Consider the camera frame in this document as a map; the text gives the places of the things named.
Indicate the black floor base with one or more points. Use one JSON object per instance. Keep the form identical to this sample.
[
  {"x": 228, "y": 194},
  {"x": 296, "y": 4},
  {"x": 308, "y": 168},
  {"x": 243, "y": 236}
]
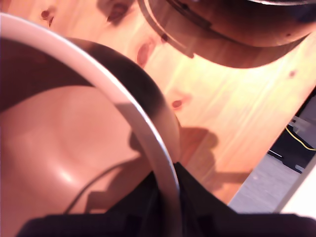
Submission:
[{"x": 288, "y": 153}]

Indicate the white furniture edge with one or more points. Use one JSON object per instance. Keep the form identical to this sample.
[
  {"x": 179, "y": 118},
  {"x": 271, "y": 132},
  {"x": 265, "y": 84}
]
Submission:
[{"x": 301, "y": 192}]

